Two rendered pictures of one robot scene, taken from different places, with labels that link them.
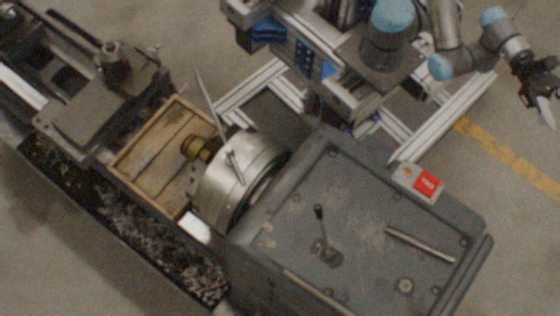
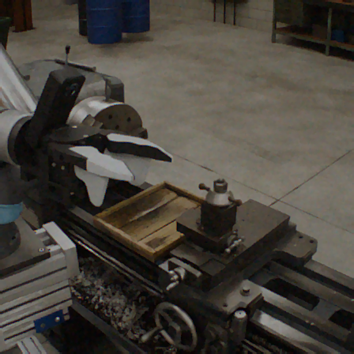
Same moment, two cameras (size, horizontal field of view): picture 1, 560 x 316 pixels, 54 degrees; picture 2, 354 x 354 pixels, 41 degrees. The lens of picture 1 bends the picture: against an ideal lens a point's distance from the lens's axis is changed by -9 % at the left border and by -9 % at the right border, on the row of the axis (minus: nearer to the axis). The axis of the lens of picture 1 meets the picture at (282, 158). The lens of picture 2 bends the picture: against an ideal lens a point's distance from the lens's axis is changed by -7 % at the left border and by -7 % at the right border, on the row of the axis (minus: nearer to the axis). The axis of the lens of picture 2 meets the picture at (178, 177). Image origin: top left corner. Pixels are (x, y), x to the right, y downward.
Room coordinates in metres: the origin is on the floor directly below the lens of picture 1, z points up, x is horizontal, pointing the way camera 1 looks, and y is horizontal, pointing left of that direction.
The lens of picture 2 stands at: (2.27, 0.74, 1.83)
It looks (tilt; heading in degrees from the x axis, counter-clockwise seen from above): 28 degrees down; 192
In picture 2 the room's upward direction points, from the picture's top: straight up
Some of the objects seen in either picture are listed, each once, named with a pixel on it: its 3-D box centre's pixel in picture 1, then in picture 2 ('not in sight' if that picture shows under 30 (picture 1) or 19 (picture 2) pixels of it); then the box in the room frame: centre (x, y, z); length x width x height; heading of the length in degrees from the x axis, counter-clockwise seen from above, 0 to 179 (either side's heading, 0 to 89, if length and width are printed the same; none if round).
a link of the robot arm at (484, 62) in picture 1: (482, 54); not in sight; (0.97, -0.50, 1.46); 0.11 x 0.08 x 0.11; 118
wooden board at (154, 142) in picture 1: (173, 155); (160, 217); (0.84, 0.36, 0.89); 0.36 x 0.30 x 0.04; 149
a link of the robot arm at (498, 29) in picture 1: (499, 29); not in sight; (0.98, -0.52, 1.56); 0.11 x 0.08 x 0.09; 28
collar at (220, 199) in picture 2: (111, 50); (220, 193); (1.07, 0.59, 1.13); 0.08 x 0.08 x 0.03
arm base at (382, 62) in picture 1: (383, 44); not in sight; (1.15, -0.27, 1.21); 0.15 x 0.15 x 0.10
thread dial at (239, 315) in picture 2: not in sight; (238, 325); (1.27, 0.68, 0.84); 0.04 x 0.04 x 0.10; 59
